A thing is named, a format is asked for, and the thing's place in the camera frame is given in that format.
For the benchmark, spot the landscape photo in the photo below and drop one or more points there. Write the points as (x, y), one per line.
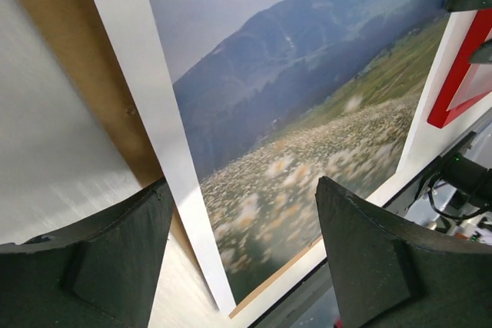
(212, 79)

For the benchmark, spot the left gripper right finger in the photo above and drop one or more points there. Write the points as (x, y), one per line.
(390, 272)

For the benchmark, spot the red picture frame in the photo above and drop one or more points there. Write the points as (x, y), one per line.
(461, 74)

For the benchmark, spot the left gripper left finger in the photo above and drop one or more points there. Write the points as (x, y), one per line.
(101, 271)

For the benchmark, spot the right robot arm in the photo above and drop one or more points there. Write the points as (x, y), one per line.
(462, 88)

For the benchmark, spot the brown frame backing board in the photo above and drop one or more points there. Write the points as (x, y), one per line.
(80, 131)

